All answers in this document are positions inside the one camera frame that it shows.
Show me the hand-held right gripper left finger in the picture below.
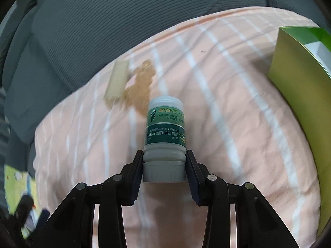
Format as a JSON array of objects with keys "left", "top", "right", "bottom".
[{"left": 31, "top": 150, "right": 145, "bottom": 248}]

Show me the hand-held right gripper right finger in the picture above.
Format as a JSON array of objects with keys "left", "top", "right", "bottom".
[{"left": 186, "top": 150, "right": 300, "bottom": 248}]

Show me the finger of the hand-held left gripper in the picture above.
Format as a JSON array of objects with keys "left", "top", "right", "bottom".
[{"left": 38, "top": 208, "right": 51, "bottom": 229}]

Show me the green label white bottle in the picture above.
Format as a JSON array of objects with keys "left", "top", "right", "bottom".
[{"left": 142, "top": 96, "right": 187, "bottom": 183}]

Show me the green cardboard box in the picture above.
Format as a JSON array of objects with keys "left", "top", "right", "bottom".
[{"left": 267, "top": 26, "right": 331, "bottom": 241}]

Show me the yellow printed cloth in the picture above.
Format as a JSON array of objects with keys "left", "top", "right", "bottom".
[{"left": 4, "top": 164, "right": 39, "bottom": 238}]

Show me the pink striped blanket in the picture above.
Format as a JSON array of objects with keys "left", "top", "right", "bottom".
[{"left": 34, "top": 5, "right": 324, "bottom": 248}]

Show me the beige snowflake ornament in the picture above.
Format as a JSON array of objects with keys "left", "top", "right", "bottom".
[{"left": 124, "top": 60, "right": 157, "bottom": 118}]

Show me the pale yellow bar packet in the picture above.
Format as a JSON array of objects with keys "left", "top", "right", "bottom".
[{"left": 104, "top": 61, "right": 129, "bottom": 102}]

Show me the grey ribbed sofa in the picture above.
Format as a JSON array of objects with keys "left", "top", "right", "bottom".
[{"left": 0, "top": 0, "right": 300, "bottom": 166}]

